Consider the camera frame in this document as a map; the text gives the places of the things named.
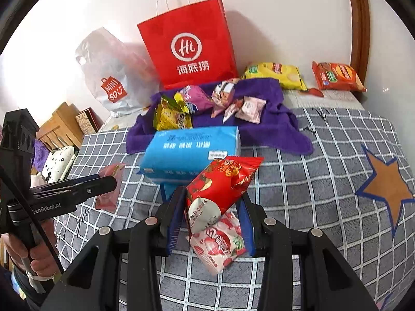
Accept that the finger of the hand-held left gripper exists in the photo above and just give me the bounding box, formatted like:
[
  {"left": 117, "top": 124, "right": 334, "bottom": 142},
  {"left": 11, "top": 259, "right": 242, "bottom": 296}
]
[
  {"left": 31, "top": 174, "right": 102, "bottom": 193},
  {"left": 31, "top": 176, "right": 117, "bottom": 206}
]

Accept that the red paper bag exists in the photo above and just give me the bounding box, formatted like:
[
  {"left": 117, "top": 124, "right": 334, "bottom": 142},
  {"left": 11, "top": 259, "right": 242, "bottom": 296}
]
[{"left": 137, "top": 0, "right": 239, "bottom": 90}]

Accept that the pale pink snack packet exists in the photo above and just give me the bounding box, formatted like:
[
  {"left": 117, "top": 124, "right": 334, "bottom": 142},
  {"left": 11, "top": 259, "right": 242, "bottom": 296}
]
[{"left": 235, "top": 96, "right": 267, "bottom": 124}]

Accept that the grey checked bedsheet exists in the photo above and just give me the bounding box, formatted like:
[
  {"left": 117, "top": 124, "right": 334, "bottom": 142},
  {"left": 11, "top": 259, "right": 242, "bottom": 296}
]
[{"left": 32, "top": 86, "right": 415, "bottom": 311}]

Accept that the patterned cardboard box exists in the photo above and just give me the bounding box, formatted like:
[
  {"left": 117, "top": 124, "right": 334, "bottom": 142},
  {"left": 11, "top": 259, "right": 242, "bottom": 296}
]
[{"left": 75, "top": 108, "right": 105, "bottom": 136}]

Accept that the pink red snack packet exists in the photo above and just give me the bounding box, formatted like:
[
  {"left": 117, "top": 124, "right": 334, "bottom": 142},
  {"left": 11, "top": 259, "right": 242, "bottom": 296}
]
[{"left": 95, "top": 163, "right": 126, "bottom": 214}]

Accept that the blue tissue pack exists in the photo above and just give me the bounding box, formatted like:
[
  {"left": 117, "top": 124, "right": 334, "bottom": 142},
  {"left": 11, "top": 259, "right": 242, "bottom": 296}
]
[{"left": 139, "top": 126, "right": 241, "bottom": 183}]

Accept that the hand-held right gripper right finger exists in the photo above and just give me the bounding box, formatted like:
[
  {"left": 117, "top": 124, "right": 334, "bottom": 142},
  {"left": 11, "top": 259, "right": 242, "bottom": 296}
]
[{"left": 236, "top": 194, "right": 378, "bottom": 311}]

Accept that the blue snack packet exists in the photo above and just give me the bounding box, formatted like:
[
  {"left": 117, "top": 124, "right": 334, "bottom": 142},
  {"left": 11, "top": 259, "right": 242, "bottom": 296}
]
[{"left": 160, "top": 181, "right": 185, "bottom": 203}]

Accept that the yellow snack packet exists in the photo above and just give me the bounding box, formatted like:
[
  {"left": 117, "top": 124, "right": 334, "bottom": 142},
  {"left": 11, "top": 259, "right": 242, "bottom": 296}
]
[{"left": 153, "top": 102, "right": 193, "bottom": 131}]

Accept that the person's left hand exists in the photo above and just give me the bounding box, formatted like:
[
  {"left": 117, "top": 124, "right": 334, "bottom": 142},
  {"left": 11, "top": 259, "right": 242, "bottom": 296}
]
[{"left": 3, "top": 220, "right": 60, "bottom": 286}]

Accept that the wooden furniture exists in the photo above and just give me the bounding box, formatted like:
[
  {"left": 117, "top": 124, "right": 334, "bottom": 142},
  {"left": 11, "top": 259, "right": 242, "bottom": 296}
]
[{"left": 36, "top": 101, "right": 83, "bottom": 151}]

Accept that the yellow chip bag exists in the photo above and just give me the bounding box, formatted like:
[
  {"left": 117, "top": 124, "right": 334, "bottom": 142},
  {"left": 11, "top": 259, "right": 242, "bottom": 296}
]
[{"left": 241, "top": 62, "right": 308, "bottom": 91}]

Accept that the purple snack packet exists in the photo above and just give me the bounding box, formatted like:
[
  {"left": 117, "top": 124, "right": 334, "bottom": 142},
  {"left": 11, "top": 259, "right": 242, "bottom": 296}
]
[{"left": 180, "top": 85, "right": 215, "bottom": 115}]

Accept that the white dotted cushion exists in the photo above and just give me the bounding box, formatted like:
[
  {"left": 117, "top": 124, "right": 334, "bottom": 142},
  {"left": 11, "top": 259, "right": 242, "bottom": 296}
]
[{"left": 40, "top": 146, "right": 77, "bottom": 183}]

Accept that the cartoon print candy packet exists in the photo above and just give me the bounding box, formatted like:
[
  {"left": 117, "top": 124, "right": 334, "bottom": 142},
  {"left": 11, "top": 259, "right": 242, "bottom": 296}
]
[{"left": 211, "top": 78, "right": 241, "bottom": 118}]

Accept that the white plastic bag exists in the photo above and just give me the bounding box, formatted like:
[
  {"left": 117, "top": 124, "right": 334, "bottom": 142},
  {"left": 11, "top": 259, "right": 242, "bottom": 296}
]
[{"left": 75, "top": 27, "right": 159, "bottom": 118}]

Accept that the pink picture snack packet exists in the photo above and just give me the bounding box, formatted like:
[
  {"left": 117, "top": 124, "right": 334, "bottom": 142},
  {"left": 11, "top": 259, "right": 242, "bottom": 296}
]
[{"left": 222, "top": 99, "right": 247, "bottom": 124}]

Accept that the small yellow packet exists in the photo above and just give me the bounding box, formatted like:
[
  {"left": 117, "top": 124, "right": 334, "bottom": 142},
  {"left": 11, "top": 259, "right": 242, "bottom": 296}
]
[{"left": 173, "top": 91, "right": 192, "bottom": 112}]

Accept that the purple plush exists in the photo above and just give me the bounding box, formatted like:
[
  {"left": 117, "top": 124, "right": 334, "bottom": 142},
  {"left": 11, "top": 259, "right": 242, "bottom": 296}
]
[{"left": 32, "top": 139, "right": 49, "bottom": 172}]

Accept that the purple towel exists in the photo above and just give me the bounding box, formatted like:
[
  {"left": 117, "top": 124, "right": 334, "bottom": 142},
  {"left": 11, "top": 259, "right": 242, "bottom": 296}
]
[{"left": 126, "top": 78, "right": 314, "bottom": 156}]

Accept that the orange chip bag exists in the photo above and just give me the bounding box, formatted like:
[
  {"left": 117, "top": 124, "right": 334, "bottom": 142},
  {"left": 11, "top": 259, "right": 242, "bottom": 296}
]
[{"left": 312, "top": 60, "right": 368, "bottom": 92}]

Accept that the wooden headboard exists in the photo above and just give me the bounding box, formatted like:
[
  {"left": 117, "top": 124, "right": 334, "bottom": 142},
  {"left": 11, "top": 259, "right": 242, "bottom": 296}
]
[{"left": 344, "top": 0, "right": 371, "bottom": 86}]

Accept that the strawberry print snack packet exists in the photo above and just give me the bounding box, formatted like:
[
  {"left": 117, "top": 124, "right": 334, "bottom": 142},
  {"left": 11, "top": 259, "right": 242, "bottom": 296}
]
[{"left": 189, "top": 210, "right": 247, "bottom": 276}]

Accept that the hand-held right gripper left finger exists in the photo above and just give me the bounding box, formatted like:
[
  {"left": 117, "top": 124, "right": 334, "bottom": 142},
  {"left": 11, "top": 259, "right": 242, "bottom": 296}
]
[{"left": 40, "top": 186, "right": 188, "bottom": 311}]

